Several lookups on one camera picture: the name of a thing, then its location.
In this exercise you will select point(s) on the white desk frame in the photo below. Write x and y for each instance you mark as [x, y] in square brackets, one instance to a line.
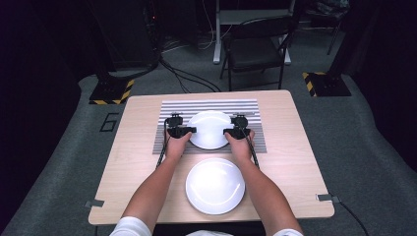
[217, 39]

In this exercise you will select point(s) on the dark chair with cloth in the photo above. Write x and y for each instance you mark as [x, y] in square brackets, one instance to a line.
[327, 13]

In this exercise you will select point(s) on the black yellow striped stand base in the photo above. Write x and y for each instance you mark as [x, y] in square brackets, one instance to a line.
[327, 85]
[108, 91]

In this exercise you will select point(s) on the grey striped placemat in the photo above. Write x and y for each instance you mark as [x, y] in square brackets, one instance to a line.
[170, 108]

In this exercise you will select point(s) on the white plate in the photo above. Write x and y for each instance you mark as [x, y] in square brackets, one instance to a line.
[214, 187]
[209, 129]

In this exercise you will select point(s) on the person's left hand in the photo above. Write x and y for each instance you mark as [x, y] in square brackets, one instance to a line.
[175, 147]

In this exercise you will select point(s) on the grey tape tab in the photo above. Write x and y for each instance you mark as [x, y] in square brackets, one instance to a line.
[94, 203]

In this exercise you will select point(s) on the black folding chair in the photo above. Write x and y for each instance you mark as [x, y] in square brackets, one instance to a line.
[252, 49]

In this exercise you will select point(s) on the black equipment rack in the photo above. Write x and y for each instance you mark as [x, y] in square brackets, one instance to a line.
[131, 32]

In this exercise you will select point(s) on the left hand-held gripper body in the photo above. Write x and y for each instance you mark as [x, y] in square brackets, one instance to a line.
[174, 126]

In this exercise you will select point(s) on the person's right hand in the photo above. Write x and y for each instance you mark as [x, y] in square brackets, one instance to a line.
[243, 149]

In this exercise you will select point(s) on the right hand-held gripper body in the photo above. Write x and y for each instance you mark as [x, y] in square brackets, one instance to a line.
[242, 126]

